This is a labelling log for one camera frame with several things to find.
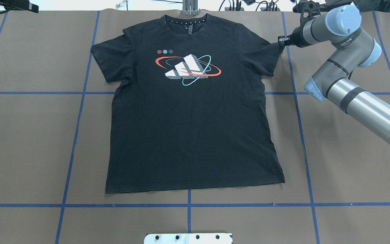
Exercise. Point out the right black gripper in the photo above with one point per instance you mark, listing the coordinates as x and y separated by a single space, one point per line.
294 38

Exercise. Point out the black printed t-shirt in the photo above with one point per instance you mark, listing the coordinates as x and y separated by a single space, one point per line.
190 110

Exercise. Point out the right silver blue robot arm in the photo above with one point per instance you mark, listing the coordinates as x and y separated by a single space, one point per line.
341 26

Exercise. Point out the blue tape line lengthwise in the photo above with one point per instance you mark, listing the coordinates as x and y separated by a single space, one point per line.
76 132

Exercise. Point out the aluminium frame post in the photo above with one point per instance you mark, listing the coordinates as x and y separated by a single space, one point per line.
190 7

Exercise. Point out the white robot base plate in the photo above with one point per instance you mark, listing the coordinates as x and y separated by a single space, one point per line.
189 238

